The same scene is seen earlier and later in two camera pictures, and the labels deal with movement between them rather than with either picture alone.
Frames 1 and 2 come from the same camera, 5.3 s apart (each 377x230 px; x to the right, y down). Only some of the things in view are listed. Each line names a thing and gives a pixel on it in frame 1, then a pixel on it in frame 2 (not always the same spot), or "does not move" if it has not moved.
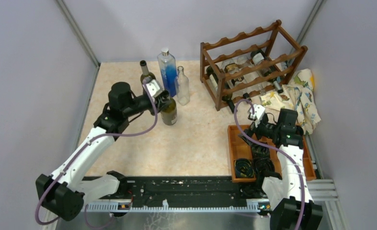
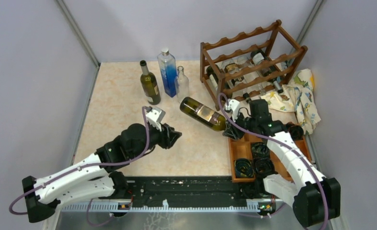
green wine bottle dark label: [169, 114] -> [216, 120]
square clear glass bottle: [252, 77] does not move
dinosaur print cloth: [295, 95] does not move
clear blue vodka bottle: [167, 65] does not move
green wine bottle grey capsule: [257, 56] does not move
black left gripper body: [157, 102] -> [155, 136]
